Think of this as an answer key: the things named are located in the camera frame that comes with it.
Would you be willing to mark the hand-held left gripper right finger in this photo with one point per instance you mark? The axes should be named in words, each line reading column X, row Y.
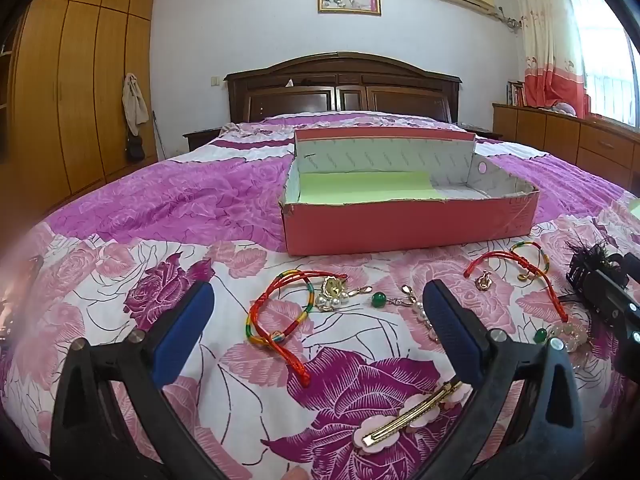
column 450, row 330

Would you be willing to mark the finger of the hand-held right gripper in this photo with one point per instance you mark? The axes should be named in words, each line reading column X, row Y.
column 610, row 300

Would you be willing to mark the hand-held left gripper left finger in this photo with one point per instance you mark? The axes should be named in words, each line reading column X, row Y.
column 182, row 325

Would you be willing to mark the black feather hair clip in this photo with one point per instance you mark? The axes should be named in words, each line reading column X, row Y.
column 592, row 252

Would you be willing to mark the gold hair clip pink flowers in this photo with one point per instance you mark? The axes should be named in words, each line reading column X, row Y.
column 400, row 422

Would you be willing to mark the pink cardboard box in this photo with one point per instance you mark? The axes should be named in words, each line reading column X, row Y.
column 400, row 225

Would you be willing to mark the floral purple pink bedspread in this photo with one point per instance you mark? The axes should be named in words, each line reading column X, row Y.
column 200, row 200

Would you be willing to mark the green paper sheet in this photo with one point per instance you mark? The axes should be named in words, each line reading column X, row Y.
column 360, row 187

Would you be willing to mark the low wooden cabinet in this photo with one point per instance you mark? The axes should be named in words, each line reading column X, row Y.
column 550, row 130

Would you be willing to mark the black bag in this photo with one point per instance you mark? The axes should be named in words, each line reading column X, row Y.
column 134, row 150

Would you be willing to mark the dark wooden nightstand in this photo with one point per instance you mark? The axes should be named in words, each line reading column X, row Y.
column 200, row 137
column 482, row 132

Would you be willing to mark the hanging beige cloth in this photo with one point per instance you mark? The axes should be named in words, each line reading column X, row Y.
column 134, row 105

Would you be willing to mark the row of books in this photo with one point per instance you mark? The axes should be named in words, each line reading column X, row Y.
column 515, row 94

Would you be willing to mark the window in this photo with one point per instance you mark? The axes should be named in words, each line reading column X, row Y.
column 605, row 60

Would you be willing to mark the dark wooden headboard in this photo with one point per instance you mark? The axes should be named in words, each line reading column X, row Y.
column 300, row 100

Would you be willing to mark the brown wooden wardrobe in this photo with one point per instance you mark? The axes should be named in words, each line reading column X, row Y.
column 75, row 85

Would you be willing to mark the white and red curtain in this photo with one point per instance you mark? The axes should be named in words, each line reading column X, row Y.
column 545, row 35

